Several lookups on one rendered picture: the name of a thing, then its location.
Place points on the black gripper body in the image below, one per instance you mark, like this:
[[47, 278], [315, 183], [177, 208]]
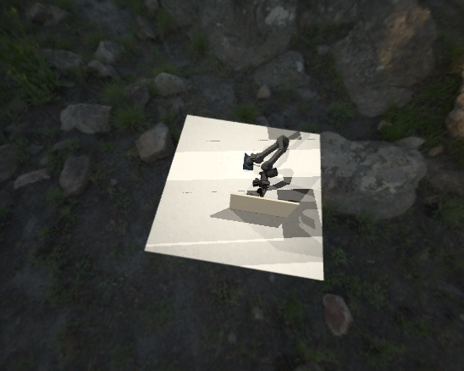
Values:
[[264, 182]]

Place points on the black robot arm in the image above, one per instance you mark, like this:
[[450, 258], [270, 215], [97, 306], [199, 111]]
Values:
[[268, 171]]

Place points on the beige wall panel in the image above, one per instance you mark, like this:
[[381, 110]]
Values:
[[261, 205]]

